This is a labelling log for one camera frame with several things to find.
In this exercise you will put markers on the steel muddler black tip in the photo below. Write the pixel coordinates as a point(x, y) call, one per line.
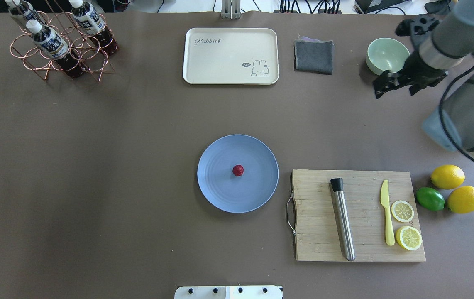
point(343, 218)

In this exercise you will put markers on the lower right tea bottle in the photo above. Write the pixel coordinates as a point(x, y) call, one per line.
point(94, 26)

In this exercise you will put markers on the light green bowl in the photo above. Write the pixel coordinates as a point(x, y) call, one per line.
point(386, 54)

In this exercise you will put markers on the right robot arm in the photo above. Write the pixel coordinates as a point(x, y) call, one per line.
point(439, 46)

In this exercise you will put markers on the lemon half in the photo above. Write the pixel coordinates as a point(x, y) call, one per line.
point(409, 238)

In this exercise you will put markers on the cream rabbit tray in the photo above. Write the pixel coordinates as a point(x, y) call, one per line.
point(231, 56)

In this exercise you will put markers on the yellow lemon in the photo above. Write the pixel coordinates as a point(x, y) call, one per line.
point(461, 200)
point(447, 177)

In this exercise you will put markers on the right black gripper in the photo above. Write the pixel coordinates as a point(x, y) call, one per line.
point(423, 69)

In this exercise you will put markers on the red strawberry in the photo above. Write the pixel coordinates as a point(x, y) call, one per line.
point(238, 170)

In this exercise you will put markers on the copper wire bottle rack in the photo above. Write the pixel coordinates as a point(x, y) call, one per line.
point(94, 61)

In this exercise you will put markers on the yellow plastic knife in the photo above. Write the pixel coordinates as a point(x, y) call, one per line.
point(385, 203)

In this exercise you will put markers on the lower left tea bottle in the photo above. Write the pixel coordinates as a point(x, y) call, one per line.
point(55, 47)

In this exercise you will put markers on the green lime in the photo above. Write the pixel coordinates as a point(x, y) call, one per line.
point(430, 198)

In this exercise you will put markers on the blue plate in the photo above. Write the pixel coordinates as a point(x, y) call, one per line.
point(238, 194)

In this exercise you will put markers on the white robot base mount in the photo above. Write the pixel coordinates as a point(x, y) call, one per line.
point(230, 292)

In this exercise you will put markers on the tea bottle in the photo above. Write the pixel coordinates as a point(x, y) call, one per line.
point(94, 26)
point(22, 12)
point(55, 47)

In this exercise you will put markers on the upper tea bottle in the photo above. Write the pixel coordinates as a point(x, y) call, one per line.
point(22, 12)

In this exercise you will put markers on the lemon slice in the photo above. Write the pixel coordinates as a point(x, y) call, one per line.
point(402, 211)

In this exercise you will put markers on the grey folded cloth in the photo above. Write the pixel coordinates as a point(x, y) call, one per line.
point(313, 55)

